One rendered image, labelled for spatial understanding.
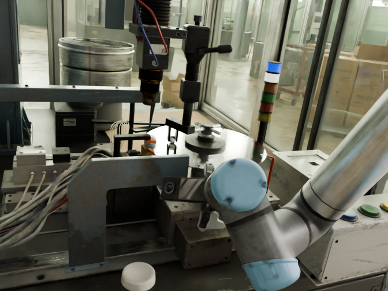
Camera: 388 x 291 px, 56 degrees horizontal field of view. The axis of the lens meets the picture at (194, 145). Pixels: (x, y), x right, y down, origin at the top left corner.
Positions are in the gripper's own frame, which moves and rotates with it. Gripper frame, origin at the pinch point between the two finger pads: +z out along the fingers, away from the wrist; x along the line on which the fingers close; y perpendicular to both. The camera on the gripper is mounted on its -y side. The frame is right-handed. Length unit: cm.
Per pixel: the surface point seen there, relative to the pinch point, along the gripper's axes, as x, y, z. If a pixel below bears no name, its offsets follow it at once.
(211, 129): 18.3, 1.4, 7.8
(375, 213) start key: 0.4, 38.7, -4.7
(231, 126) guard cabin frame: 41, 18, 86
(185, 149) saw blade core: 11.7, -4.8, 6.9
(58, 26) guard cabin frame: 75, -68, 75
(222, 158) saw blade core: 10.1, 4.3, 4.0
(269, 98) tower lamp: 34.8, 20.2, 23.8
